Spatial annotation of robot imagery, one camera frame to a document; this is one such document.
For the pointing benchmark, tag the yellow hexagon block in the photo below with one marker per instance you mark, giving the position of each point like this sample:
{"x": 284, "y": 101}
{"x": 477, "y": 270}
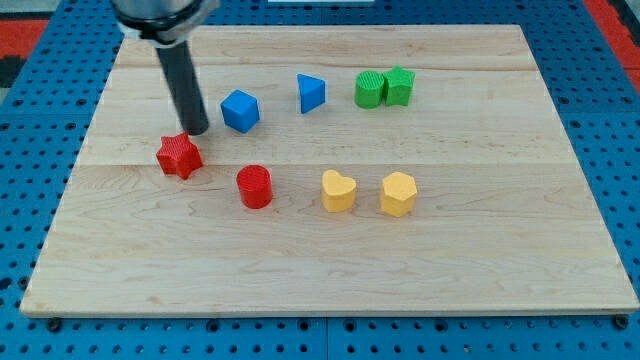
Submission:
{"x": 398, "y": 194}

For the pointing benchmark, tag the blue cube block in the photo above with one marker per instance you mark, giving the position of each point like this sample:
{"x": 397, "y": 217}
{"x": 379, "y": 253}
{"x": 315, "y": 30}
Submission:
{"x": 240, "y": 111}

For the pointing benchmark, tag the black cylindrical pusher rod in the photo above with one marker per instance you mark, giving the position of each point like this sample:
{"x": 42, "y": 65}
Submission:
{"x": 181, "y": 78}

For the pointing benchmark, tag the light wooden board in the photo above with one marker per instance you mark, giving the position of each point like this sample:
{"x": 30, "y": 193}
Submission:
{"x": 504, "y": 222}

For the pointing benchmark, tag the red star block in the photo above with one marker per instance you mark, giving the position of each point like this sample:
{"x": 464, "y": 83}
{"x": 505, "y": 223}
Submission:
{"x": 178, "y": 156}

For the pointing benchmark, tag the green cylinder block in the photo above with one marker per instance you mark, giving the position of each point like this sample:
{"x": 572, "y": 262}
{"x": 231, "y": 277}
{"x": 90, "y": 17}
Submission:
{"x": 369, "y": 88}

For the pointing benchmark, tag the red cylinder block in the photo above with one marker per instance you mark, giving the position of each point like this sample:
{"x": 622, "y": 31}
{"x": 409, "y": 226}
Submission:
{"x": 255, "y": 187}

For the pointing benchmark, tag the green star block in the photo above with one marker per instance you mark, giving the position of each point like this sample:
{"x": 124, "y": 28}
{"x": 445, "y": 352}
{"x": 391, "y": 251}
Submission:
{"x": 399, "y": 86}

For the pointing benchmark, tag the blue triangle block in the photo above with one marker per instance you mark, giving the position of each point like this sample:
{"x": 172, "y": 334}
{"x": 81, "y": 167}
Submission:
{"x": 312, "y": 92}

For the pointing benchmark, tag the yellow heart block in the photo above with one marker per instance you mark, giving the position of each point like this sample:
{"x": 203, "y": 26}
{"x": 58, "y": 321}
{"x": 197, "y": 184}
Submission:
{"x": 337, "y": 192}

